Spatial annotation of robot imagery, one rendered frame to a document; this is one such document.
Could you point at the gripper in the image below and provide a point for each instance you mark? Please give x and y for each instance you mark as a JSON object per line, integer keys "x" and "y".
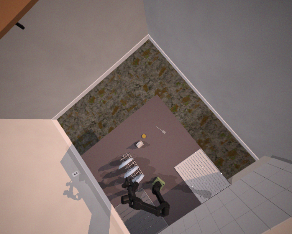
{"x": 128, "y": 185}

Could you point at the white tiled splashback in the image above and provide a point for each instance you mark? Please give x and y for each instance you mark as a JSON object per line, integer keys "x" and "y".
{"x": 258, "y": 201}

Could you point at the grey mug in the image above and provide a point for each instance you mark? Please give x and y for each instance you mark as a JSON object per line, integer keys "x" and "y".
{"x": 139, "y": 144}

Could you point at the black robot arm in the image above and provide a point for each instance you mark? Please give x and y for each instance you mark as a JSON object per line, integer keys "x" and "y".
{"x": 138, "y": 204}

